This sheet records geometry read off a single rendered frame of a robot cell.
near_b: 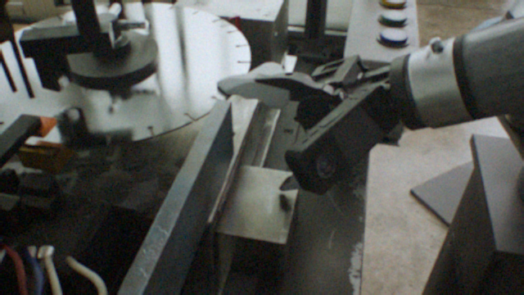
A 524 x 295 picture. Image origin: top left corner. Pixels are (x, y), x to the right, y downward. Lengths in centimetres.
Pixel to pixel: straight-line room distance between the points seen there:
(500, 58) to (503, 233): 35
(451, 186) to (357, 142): 144
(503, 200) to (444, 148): 130
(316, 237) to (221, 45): 28
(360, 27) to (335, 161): 41
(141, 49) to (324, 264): 34
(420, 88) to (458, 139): 170
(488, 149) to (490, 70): 44
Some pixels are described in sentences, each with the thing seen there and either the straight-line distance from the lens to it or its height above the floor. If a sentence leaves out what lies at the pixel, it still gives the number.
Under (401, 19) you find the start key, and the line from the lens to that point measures 80.
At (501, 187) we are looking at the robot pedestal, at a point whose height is 75.
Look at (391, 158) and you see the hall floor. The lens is 192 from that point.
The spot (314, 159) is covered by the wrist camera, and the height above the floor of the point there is 97.
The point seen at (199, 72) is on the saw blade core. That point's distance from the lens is 55.
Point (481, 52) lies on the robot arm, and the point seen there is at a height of 105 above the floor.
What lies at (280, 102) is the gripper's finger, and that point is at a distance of 48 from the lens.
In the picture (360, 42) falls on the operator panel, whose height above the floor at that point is 90.
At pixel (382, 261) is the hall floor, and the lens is 157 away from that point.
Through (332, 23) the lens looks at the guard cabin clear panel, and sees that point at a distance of 100.
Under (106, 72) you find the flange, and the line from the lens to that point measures 55.
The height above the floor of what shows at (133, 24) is 100.
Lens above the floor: 123
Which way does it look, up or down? 41 degrees down
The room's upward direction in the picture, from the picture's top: straight up
